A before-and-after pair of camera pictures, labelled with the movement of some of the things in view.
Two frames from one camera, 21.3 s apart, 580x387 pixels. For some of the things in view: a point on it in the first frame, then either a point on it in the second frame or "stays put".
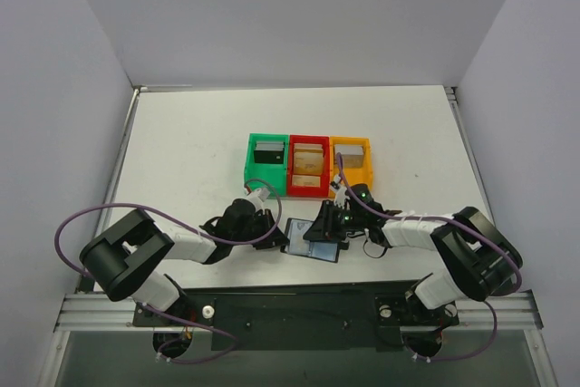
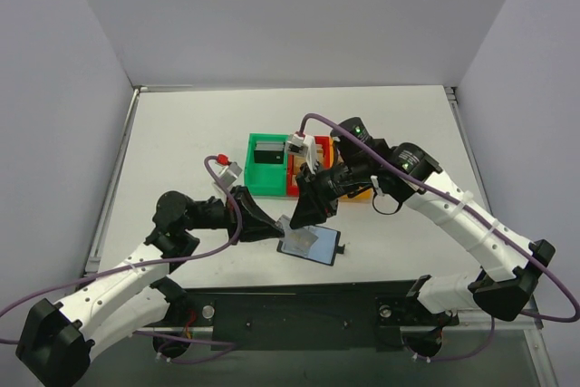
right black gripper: x=327 y=222 → x=317 y=188
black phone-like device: x=324 y=250 stays put
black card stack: x=272 y=152 stays put
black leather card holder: x=294 y=230 stays put
